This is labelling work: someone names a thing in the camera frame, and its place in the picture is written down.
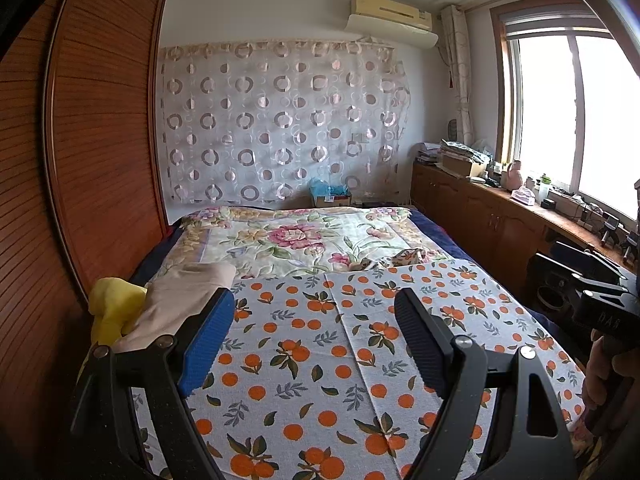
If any person's right hand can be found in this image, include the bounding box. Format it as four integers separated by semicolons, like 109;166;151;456
581;331;617;412

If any white flat box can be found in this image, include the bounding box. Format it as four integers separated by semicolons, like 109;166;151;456
547;190;584;216

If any patterned window curtain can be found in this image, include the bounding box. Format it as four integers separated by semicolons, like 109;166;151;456
440;5;474;147

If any beige printed t-shirt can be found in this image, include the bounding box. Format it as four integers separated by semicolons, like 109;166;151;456
115;262;237;357

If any floral quilt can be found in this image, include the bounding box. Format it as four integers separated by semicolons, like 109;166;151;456
160;206;437;281

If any wooden slatted wardrobe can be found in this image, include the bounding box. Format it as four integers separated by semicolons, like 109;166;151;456
0;0;171;480

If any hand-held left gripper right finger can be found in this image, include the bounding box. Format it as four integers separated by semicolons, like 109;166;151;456
394;287;578;480

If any yellow plush toy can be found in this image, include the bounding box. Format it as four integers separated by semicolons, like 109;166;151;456
89;276;148;347

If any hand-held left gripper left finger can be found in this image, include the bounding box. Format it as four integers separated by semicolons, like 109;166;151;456
70;287;237;480

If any orange fruit print sheet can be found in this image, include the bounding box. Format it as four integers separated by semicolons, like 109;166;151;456
135;259;597;480

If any wooden framed window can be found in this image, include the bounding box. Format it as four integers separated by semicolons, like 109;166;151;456
490;0;640;222

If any cream wall air conditioner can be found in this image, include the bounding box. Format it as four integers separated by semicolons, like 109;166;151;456
346;0;440;49

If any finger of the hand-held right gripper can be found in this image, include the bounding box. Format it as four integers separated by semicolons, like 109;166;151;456
550;241;635;282
532;252;588;292

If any wooden side cabinet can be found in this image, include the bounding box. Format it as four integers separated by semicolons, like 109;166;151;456
412;160;637;307

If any cardboard box with blue bag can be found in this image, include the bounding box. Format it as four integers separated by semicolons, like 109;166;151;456
310;177;354;209

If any circle pattern sheer curtain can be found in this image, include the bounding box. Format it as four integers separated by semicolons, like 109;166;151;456
159;39;412;207

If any brown cardboard box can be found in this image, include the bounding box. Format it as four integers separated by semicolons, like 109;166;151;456
442;154;488;179

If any small patterned cloth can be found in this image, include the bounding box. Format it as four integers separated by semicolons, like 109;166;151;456
389;248;427;267

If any stack of papers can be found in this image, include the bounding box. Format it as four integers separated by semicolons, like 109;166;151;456
415;139;492;167

